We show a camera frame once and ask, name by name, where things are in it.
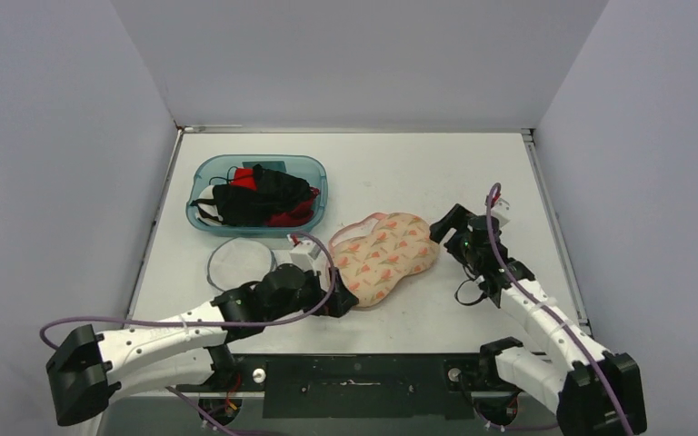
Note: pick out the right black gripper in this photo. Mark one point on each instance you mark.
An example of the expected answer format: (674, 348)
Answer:
(463, 229)

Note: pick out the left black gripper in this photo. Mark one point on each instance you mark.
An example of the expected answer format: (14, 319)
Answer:
(344, 302)

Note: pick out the peach floral padded bra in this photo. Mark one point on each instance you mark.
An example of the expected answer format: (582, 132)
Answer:
(375, 254)

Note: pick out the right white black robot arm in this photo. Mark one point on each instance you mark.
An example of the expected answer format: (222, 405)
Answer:
(589, 389)

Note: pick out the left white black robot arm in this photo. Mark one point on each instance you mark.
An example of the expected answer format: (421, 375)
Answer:
(89, 369)

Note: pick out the dark red lace bra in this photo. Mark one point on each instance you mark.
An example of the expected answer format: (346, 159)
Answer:
(300, 215)

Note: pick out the white black bra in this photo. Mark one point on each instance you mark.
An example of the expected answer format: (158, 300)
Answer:
(205, 207)

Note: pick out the teal plastic bin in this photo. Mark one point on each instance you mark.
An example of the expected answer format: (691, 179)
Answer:
(218, 169)

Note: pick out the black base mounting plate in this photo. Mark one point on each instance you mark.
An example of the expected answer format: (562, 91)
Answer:
(359, 386)

